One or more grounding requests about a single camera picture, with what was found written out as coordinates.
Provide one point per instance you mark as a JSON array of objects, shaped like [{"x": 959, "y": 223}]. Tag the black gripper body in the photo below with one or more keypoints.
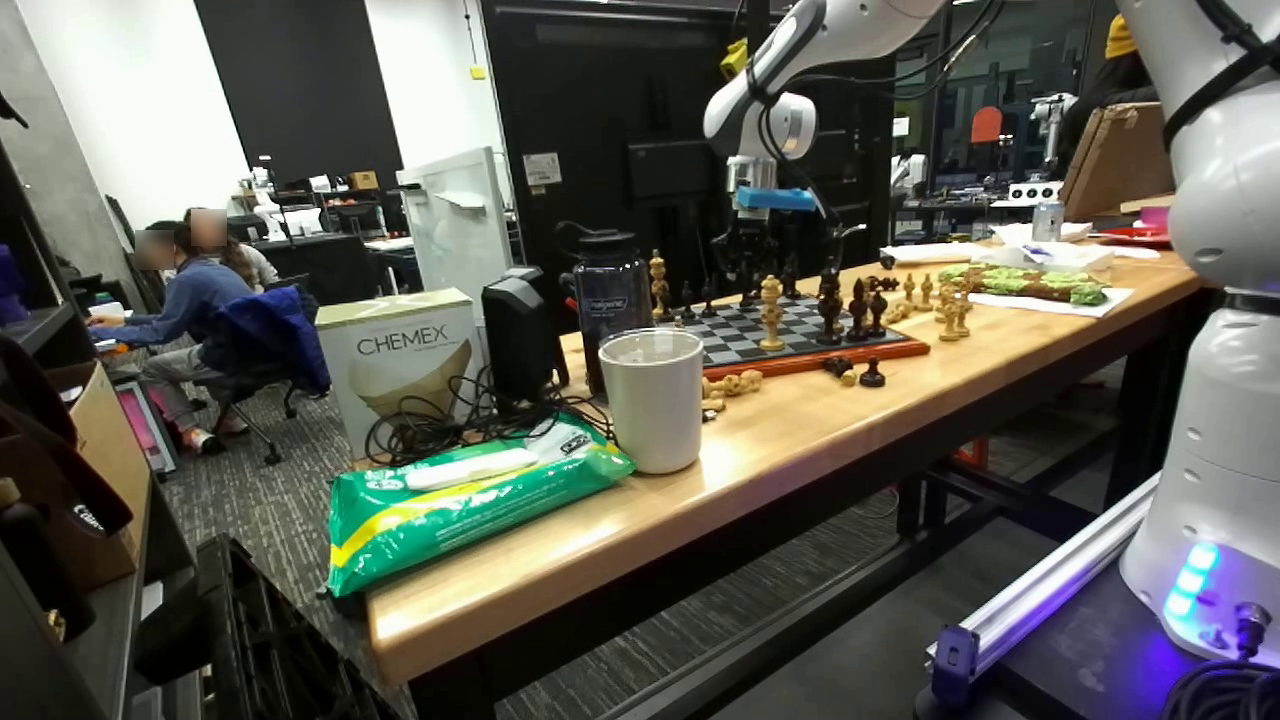
[{"x": 778, "y": 242}]

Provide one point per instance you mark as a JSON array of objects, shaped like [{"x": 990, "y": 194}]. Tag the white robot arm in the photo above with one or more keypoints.
[{"x": 1226, "y": 402}]

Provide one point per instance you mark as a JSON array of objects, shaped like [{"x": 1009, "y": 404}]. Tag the tall black chess piece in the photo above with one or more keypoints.
[{"x": 828, "y": 304}]

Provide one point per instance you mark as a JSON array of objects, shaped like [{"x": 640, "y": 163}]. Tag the light wooden chess piece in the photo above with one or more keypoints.
[
  {"x": 930, "y": 286},
  {"x": 945, "y": 310},
  {"x": 740, "y": 382},
  {"x": 770, "y": 320},
  {"x": 713, "y": 397},
  {"x": 912, "y": 290},
  {"x": 964, "y": 304}
]

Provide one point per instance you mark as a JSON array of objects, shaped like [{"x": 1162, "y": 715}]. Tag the checkered wooden chess board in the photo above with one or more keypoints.
[{"x": 801, "y": 329}]

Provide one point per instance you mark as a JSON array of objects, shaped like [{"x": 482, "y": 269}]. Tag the small dark chess pawn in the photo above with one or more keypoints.
[
  {"x": 686, "y": 310},
  {"x": 705, "y": 304}
]

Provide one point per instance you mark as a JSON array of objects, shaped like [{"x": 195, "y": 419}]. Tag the dark wooden chess piece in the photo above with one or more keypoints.
[
  {"x": 836, "y": 362},
  {"x": 872, "y": 372}
]

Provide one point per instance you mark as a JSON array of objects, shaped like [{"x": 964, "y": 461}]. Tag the tall light chess king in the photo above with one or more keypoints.
[{"x": 656, "y": 282}]

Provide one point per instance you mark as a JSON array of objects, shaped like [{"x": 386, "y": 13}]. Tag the brown cardboard board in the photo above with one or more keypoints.
[{"x": 1123, "y": 163}]

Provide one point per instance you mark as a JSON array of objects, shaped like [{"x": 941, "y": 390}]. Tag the white tray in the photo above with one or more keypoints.
[{"x": 935, "y": 252}]

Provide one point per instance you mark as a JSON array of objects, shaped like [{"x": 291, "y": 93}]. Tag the black bottle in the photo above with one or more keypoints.
[{"x": 607, "y": 300}]

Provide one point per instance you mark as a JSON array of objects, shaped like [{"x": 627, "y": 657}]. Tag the white paper cup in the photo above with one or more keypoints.
[{"x": 654, "y": 402}]

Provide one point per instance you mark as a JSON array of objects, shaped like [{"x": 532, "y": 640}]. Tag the brown green patterned cloth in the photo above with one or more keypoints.
[{"x": 1043, "y": 282}]

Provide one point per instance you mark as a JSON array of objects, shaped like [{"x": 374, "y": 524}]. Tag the black box device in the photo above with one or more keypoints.
[{"x": 519, "y": 335}]

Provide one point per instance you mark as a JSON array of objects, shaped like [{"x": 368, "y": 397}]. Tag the white label on partition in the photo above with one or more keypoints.
[{"x": 540, "y": 168}]

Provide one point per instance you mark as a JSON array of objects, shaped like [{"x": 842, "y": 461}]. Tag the small white bottle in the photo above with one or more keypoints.
[{"x": 1047, "y": 223}]

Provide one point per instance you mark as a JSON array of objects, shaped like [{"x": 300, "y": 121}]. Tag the plastic bag blue print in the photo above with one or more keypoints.
[{"x": 1083, "y": 248}]

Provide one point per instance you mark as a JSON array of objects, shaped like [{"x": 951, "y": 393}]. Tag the red plastic object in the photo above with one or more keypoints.
[{"x": 1142, "y": 228}]

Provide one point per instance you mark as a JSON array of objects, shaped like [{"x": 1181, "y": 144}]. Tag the green wipes packet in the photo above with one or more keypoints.
[{"x": 464, "y": 502}]

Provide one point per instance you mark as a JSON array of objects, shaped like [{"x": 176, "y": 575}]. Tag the white Chemex box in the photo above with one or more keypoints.
[{"x": 403, "y": 353}]

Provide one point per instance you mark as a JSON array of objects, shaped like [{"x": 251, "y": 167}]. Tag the yellow hat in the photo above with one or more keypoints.
[{"x": 1119, "y": 37}]

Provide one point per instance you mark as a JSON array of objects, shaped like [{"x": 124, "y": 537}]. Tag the person in background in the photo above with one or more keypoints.
[{"x": 266, "y": 342}]

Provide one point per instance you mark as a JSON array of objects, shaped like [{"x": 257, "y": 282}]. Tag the person with long hair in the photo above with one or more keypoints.
[{"x": 230, "y": 246}]

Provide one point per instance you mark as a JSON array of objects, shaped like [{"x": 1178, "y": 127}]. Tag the person in blue sweater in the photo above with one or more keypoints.
[{"x": 175, "y": 297}]

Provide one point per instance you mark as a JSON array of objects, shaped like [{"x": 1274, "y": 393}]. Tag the black plastic crate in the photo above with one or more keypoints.
[{"x": 266, "y": 640}]

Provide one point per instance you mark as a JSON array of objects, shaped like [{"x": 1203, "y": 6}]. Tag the pink box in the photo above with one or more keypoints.
[{"x": 140, "y": 426}]

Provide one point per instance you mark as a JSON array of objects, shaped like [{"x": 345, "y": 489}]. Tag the large cardboard box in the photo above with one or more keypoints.
[{"x": 104, "y": 465}]

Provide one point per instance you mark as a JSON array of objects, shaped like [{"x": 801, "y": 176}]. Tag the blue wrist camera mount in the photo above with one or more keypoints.
[{"x": 780, "y": 202}]

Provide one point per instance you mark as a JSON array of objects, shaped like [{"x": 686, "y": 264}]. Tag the aluminium rail blue cap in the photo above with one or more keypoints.
[{"x": 1043, "y": 584}]

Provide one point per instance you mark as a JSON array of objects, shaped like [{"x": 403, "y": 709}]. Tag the large black wall screen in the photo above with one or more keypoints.
[{"x": 300, "y": 93}]

